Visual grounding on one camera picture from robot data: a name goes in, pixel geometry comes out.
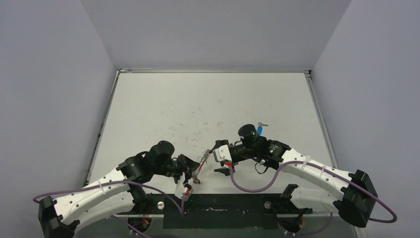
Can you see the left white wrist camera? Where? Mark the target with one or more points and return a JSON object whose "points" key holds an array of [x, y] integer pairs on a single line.
{"points": [[183, 189]]}

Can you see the aluminium frame rail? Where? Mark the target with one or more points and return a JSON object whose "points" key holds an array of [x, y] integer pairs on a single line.
{"points": [[360, 232]]}

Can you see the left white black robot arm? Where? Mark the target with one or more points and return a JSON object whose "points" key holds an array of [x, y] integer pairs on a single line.
{"points": [[61, 214]]}

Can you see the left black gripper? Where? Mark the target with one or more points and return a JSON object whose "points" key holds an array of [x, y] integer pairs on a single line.
{"points": [[187, 165]]}

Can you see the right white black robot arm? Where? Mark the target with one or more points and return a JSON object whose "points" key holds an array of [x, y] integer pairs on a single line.
{"points": [[351, 195]]}

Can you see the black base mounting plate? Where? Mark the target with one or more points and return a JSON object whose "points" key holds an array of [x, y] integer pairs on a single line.
{"points": [[221, 211]]}

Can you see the key with blue tag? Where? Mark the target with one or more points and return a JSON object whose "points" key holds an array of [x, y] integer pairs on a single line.
{"points": [[260, 127]]}

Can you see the metal keyring with red handle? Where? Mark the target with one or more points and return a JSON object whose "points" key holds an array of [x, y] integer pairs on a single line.
{"points": [[202, 161]]}

